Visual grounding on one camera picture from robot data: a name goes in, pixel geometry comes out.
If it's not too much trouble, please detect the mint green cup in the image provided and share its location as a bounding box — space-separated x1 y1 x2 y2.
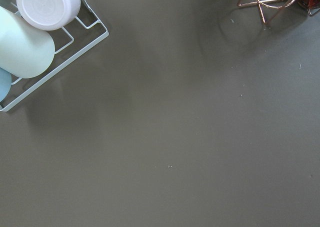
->
0 7 56 79

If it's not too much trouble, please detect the white cup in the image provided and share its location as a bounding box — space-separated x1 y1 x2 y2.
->
16 0 81 31

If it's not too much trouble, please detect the light blue cup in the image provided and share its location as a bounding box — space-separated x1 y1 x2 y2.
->
0 68 12 101

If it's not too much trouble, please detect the white wire cup rack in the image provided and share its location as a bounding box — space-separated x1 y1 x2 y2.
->
0 1 109 113

